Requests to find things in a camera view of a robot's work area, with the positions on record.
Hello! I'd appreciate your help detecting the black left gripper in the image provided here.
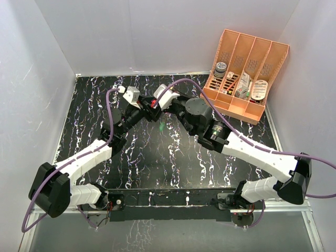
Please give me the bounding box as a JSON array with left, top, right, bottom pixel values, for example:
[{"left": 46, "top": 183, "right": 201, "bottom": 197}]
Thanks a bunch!
[{"left": 119, "top": 96, "right": 164, "bottom": 136}]

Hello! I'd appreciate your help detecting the key with green tag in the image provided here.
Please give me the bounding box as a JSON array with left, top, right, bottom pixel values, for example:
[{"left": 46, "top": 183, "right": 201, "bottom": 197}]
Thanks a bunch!
[{"left": 159, "top": 122, "right": 165, "bottom": 132}]

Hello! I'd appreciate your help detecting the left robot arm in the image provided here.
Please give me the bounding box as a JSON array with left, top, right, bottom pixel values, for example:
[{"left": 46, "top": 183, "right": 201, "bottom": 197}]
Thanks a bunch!
[{"left": 28, "top": 97, "right": 167, "bottom": 218}]

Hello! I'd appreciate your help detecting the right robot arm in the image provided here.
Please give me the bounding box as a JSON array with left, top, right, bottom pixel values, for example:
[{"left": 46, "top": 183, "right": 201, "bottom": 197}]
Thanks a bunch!
[{"left": 159, "top": 94, "right": 311, "bottom": 208}]

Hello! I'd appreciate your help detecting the grey round jar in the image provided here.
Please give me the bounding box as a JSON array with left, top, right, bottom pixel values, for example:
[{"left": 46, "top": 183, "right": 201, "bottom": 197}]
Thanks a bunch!
[{"left": 214, "top": 61, "right": 227, "bottom": 78}]

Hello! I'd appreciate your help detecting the red pencil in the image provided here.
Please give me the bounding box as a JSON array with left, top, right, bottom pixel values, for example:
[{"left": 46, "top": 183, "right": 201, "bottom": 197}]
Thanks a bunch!
[{"left": 226, "top": 79, "right": 239, "bottom": 92}]

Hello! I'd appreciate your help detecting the small white card box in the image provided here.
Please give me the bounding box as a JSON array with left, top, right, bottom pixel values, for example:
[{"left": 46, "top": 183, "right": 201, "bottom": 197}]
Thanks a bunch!
[{"left": 227, "top": 71, "right": 234, "bottom": 79}]

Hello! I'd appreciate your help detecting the white paper packet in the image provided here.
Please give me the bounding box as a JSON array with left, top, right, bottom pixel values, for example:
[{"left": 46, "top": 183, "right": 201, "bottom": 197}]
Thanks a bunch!
[{"left": 237, "top": 71, "right": 250, "bottom": 88}]

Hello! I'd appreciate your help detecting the orange plastic desk organizer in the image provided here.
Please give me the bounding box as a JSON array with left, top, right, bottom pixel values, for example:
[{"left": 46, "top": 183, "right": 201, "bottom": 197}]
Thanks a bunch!
[{"left": 203, "top": 29, "right": 289, "bottom": 125}]

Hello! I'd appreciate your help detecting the white oval blister pack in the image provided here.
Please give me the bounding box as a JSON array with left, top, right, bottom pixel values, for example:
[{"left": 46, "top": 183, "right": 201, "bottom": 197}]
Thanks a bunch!
[{"left": 250, "top": 80, "right": 268, "bottom": 101}]

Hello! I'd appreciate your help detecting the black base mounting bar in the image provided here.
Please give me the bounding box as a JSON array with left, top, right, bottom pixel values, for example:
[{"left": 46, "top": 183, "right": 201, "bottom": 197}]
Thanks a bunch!
[{"left": 86, "top": 190, "right": 266, "bottom": 223}]

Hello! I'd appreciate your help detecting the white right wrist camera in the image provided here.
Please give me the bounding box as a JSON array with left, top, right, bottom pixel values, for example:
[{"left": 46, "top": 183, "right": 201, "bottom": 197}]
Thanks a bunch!
[{"left": 152, "top": 84, "right": 180, "bottom": 110}]

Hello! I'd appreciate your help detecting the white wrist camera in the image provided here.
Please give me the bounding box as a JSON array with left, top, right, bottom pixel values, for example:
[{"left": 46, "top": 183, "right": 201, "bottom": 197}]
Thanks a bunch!
[
  {"left": 123, "top": 86, "right": 140, "bottom": 108},
  {"left": 152, "top": 84, "right": 180, "bottom": 110}
]

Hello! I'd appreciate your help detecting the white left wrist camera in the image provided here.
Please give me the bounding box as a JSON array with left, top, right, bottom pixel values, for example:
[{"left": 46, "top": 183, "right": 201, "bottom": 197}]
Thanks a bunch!
[{"left": 123, "top": 86, "right": 140, "bottom": 108}]

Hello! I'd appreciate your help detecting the aluminium frame rail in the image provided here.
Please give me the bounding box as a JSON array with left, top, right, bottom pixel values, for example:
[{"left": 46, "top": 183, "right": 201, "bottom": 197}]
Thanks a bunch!
[{"left": 18, "top": 104, "right": 325, "bottom": 252}]

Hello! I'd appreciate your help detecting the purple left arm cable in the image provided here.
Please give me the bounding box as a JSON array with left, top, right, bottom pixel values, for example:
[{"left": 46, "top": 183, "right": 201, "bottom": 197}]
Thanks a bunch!
[{"left": 21, "top": 88, "right": 124, "bottom": 233}]

